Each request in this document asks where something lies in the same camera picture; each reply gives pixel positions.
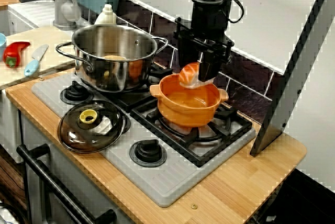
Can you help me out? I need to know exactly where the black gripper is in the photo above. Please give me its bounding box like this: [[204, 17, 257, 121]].
[[173, 0, 235, 83]]

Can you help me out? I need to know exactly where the salmon sushi toy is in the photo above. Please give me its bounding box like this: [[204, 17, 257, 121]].
[[178, 61, 214, 90]]

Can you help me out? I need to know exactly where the stainless steel pot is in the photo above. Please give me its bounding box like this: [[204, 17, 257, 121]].
[[55, 24, 169, 94]]

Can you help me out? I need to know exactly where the smoked glass lid yellow knob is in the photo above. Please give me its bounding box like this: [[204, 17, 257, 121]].
[[57, 100, 126, 154]]

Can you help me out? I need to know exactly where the black burner grate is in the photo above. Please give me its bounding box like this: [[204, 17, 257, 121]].
[[115, 61, 174, 114], [130, 98, 254, 169]]

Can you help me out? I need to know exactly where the dark tile backsplash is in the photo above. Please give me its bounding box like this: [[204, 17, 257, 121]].
[[78, 0, 285, 130]]

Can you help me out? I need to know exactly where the orange toy pot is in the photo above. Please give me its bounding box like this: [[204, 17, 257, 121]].
[[149, 73, 230, 128]]

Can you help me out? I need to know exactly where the yellowish toy potato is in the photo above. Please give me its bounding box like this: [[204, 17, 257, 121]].
[[102, 53, 128, 60]]

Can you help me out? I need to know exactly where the dark grey hood support panel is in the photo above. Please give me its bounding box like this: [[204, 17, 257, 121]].
[[250, 0, 335, 158]]

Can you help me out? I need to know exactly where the white toy detergent bottle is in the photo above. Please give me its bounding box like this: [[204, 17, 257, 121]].
[[94, 4, 118, 26]]

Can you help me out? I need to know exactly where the grey toy stove panel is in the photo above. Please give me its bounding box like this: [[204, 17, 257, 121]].
[[31, 72, 256, 208]]

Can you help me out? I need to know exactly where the bamboo wooden countertop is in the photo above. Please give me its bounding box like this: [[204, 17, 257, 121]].
[[5, 69, 307, 224]]

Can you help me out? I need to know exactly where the grey toy faucet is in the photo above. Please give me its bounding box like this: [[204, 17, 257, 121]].
[[53, 0, 81, 31]]

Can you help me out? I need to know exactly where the pale wooden cutting board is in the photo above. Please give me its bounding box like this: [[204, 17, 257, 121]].
[[0, 26, 76, 91]]

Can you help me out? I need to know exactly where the white toy oven cabinet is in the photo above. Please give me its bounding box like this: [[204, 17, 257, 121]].
[[0, 87, 131, 224]]

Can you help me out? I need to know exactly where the white sink counter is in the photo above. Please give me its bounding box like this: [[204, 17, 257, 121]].
[[7, 0, 57, 36]]

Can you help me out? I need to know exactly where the black base table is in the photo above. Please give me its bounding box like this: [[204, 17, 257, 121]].
[[245, 169, 335, 224]]

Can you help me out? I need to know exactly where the red toy pepper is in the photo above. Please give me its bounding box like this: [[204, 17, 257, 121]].
[[3, 41, 31, 69]]

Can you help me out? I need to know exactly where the light blue bowl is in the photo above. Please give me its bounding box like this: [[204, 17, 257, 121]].
[[0, 32, 7, 62]]

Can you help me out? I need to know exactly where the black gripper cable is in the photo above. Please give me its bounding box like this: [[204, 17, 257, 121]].
[[227, 0, 245, 25]]

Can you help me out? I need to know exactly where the toy knife blue handle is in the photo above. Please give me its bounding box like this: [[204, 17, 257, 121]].
[[24, 44, 50, 77]]

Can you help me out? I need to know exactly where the black oven door handle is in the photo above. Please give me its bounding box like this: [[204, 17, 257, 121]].
[[16, 143, 118, 224]]

